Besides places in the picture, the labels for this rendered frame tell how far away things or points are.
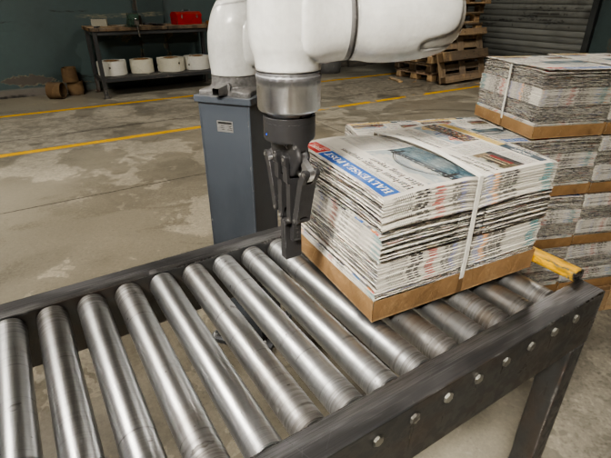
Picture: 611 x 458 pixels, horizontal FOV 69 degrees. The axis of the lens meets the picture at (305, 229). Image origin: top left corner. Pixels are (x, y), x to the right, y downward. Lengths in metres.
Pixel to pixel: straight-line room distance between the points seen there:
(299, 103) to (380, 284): 0.31
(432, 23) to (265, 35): 0.21
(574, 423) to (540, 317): 1.04
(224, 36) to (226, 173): 0.43
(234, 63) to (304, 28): 0.89
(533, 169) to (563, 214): 1.16
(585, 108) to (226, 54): 1.23
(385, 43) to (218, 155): 1.01
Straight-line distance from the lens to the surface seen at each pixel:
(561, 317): 0.88
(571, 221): 2.04
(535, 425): 1.17
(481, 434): 1.72
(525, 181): 0.85
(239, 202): 1.57
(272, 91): 0.61
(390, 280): 0.73
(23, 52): 7.65
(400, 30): 0.63
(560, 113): 1.81
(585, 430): 1.87
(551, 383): 1.08
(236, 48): 1.46
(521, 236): 0.92
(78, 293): 0.92
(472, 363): 0.73
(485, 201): 0.79
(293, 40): 0.59
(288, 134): 0.63
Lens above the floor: 1.28
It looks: 28 degrees down
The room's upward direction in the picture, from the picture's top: straight up
